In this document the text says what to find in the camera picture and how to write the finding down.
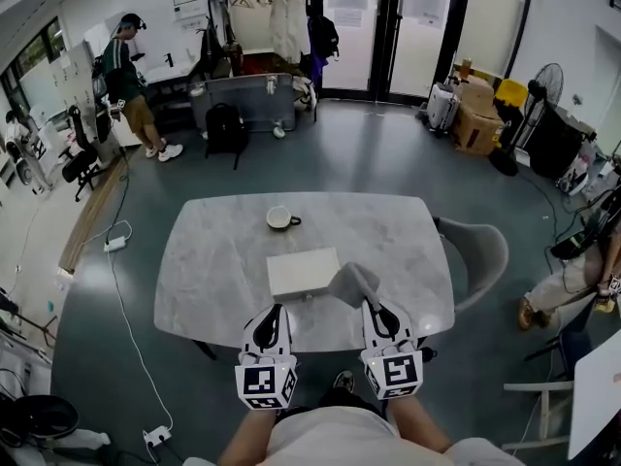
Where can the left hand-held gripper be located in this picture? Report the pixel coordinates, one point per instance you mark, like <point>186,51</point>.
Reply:
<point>259,381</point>

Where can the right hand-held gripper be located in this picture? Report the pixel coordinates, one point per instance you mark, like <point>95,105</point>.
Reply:
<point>398,372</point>

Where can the grey cloth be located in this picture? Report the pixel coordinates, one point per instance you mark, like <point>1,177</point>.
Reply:
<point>351,282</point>

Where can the white square box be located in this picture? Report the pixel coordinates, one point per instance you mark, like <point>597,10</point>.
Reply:
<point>301,272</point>

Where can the person's right forearm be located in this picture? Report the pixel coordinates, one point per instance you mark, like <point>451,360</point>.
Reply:
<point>412,420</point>

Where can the person's left forearm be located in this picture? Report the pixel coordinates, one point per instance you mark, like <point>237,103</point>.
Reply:
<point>247,435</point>

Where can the large cardboard box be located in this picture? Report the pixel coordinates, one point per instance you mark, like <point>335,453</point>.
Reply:
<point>478,131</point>

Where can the small cardboard box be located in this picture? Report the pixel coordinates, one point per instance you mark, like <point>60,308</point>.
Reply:
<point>478,92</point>

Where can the person's shoe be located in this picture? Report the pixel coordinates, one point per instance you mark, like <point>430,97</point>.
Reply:
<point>343,380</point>

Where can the person's black trousers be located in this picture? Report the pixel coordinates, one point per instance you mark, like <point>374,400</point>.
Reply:
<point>349,400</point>

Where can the brown and white cup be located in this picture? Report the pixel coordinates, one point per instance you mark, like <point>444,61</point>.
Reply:
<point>279,217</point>

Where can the grey shell chair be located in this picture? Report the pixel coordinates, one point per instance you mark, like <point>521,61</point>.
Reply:
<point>478,250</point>

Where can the person's grey shirt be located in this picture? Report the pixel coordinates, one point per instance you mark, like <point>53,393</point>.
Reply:
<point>330,440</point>

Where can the white square power strip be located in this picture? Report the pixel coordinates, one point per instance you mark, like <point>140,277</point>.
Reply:
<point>157,435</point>

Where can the white long power strip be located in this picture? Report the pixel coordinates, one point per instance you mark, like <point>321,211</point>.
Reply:
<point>115,244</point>

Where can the black folding chair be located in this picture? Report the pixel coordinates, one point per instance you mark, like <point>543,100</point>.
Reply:
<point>567,347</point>

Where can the black floor backpack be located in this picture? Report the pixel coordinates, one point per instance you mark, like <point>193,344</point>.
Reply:
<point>225,129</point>

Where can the white side table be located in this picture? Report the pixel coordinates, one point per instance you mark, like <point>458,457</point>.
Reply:
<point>597,396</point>

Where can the white suitcase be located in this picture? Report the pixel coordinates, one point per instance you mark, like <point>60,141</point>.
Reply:
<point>442,107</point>

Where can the black round bin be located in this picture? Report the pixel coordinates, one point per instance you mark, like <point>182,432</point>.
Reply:
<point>43,415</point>

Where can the black office chair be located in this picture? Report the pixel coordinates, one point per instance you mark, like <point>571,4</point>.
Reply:
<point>80,158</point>

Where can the yellow bin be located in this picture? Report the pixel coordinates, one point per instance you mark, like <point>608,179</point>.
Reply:
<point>512,97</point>

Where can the black standing fan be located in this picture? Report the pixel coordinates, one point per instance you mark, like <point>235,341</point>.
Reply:
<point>545,85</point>

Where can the black hanging backpack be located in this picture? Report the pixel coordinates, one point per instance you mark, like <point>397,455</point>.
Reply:
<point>324,34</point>

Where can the glass double door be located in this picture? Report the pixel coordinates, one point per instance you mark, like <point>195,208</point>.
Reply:
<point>422,27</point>

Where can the white hanging garment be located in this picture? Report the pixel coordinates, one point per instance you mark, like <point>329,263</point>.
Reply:
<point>288,27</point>

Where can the white locker cabinet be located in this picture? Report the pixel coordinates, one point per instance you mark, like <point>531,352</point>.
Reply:
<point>77,80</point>

